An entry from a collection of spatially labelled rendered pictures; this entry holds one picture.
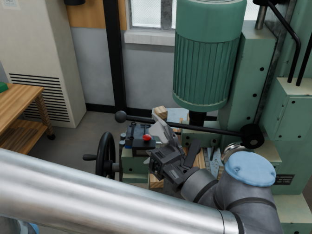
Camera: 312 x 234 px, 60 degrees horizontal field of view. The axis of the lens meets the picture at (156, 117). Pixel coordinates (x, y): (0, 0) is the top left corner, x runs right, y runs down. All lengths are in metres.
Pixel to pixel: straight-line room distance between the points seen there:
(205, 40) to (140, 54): 1.64
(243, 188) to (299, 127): 0.31
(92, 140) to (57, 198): 2.09
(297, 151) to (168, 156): 0.45
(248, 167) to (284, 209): 0.59
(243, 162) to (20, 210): 0.38
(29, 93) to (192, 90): 1.64
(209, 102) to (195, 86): 0.07
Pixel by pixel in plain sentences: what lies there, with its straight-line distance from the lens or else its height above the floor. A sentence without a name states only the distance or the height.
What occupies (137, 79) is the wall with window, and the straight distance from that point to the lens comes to 2.44.
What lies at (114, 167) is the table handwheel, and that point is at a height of 0.82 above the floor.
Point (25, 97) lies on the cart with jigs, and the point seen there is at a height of 0.53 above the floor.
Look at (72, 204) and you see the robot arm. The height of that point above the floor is 1.34.
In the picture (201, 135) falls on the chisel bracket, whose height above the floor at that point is 1.03.
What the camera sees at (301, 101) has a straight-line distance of 0.73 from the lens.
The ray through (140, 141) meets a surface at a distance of 0.93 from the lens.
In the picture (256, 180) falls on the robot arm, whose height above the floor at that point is 1.27.
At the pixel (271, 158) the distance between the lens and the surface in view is 0.85.
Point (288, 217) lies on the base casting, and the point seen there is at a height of 0.80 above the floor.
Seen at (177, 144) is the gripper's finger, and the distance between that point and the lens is 0.72.
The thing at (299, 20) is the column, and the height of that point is 1.44.
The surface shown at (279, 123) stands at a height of 1.21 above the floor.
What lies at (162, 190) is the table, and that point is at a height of 0.90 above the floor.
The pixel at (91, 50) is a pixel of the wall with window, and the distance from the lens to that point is 2.44.
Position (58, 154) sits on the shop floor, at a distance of 2.42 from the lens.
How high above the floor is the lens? 1.65
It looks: 39 degrees down
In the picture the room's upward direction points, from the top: straight up
